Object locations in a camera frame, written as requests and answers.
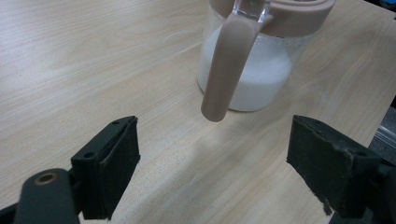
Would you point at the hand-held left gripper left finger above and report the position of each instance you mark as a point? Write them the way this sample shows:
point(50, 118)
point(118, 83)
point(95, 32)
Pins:
point(106, 168)

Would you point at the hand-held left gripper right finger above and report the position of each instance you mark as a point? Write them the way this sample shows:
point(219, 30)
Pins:
point(333, 168)

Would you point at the metal floor rail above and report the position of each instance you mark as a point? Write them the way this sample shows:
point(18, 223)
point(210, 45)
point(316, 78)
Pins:
point(386, 135)

